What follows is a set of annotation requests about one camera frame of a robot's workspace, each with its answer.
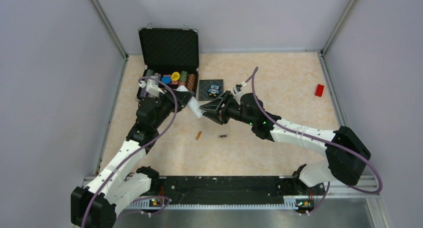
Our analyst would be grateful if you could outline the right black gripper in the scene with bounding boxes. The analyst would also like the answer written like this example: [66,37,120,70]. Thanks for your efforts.
[200,90,255,126]

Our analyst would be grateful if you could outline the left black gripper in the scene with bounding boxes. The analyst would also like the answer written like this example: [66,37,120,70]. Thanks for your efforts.
[152,85,195,129]

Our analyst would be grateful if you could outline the white remote control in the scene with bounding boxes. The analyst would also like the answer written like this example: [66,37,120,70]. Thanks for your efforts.
[176,85,204,118]

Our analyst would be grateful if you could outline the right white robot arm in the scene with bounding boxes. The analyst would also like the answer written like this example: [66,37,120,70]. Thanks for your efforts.
[200,91,371,194]

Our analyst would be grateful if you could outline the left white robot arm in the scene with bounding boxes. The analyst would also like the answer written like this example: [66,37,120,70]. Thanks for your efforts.
[70,90,194,228]

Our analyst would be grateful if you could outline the blue owl toy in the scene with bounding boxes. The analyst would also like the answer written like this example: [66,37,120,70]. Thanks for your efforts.
[208,84,220,98]

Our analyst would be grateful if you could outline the blue poker chip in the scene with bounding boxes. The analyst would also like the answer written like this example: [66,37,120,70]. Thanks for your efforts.
[161,74,172,84]

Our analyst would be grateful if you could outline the dark grey lego baseplate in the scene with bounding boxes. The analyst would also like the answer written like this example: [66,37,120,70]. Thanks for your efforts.
[198,79,224,101]

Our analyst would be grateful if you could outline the yellow poker chip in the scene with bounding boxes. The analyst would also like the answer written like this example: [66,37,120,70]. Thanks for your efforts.
[171,72,181,81]

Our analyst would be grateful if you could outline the orange AA battery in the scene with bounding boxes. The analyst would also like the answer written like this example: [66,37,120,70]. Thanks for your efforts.
[195,131,202,140]

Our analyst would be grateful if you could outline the black poker chip case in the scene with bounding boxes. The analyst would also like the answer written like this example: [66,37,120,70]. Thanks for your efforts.
[138,27,200,95]

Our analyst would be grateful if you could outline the red lego brick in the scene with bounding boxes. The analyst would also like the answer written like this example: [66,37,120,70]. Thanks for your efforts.
[314,84,325,97]

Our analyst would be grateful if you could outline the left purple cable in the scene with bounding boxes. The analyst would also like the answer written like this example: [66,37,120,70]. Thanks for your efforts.
[81,76,179,228]

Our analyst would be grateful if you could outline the purple cable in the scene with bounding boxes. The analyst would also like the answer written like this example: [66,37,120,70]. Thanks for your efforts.
[81,76,179,228]
[242,66,384,216]

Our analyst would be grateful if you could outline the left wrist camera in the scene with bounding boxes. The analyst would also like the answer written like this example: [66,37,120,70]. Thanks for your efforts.
[139,79,165,97]

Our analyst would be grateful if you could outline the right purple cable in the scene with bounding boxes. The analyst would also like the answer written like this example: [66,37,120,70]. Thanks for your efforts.
[242,66,384,216]

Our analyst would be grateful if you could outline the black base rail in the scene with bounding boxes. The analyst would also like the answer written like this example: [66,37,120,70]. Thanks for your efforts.
[81,175,334,211]

